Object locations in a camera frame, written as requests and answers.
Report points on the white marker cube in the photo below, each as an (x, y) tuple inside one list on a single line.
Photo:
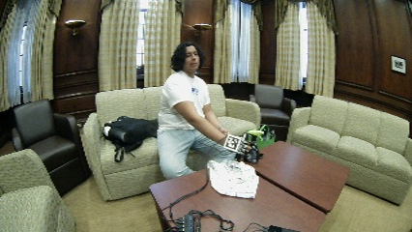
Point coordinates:
[(232, 142)]

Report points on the white crumpled plastic bag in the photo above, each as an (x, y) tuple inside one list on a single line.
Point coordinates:
[(234, 179)]

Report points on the small black leather armchair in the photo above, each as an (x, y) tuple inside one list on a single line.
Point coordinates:
[(271, 103)]

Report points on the flat black device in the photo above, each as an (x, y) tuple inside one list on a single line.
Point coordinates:
[(280, 229)]

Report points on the beige three-seat sofa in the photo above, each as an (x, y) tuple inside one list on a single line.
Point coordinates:
[(356, 141)]

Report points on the black electronics box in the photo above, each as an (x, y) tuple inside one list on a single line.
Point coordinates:
[(187, 222)]

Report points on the the person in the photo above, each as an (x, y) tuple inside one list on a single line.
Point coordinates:
[(180, 93)]

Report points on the beige two-seat sofa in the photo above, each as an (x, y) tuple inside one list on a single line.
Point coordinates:
[(128, 167)]

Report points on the black backpack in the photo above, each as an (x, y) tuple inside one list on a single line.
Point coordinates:
[(128, 130)]

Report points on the beige checked curtain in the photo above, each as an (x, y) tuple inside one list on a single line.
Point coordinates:
[(238, 42), (162, 45), (40, 48), (319, 48), (118, 48)]

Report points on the large black leather armchair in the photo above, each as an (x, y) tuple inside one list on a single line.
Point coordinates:
[(47, 138)]

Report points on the beige fabric armchair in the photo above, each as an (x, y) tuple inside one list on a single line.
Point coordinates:
[(26, 193)]

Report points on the brass wall lamp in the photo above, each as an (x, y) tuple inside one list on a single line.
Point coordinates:
[(75, 23), (202, 27)]

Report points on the framed wall picture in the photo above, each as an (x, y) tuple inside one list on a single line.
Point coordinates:
[(398, 64)]

